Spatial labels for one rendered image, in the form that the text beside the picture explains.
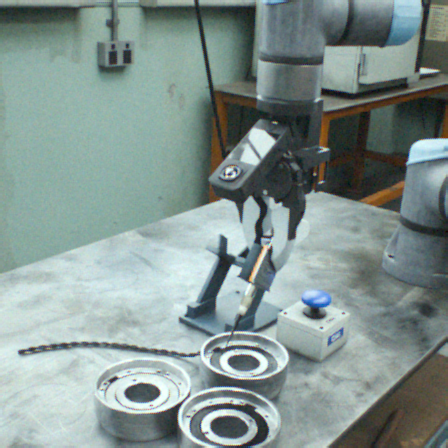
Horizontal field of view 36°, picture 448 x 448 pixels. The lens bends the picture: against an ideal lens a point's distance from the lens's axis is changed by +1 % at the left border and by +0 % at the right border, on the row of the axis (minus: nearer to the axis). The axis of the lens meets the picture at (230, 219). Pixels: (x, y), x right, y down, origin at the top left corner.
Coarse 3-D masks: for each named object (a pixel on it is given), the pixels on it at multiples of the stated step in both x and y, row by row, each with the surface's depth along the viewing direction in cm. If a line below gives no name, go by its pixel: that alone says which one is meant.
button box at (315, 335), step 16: (304, 304) 94; (288, 320) 90; (304, 320) 90; (320, 320) 90; (336, 320) 90; (288, 336) 91; (304, 336) 89; (320, 336) 87; (336, 336) 90; (304, 352) 90; (320, 352) 88
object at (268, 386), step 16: (224, 336) 86; (240, 336) 87; (256, 336) 86; (208, 352) 84; (240, 352) 84; (272, 352) 85; (208, 368) 79; (224, 368) 81; (240, 368) 85; (256, 368) 84; (208, 384) 79; (224, 384) 78; (240, 384) 77; (256, 384) 77; (272, 384) 78
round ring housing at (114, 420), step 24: (144, 360) 79; (96, 384) 74; (144, 384) 77; (96, 408) 73; (120, 408) 70; (144, 408) 73; (168, 408) 71; (120, 432) 72; (144, 432) 71; (168, 432) 73
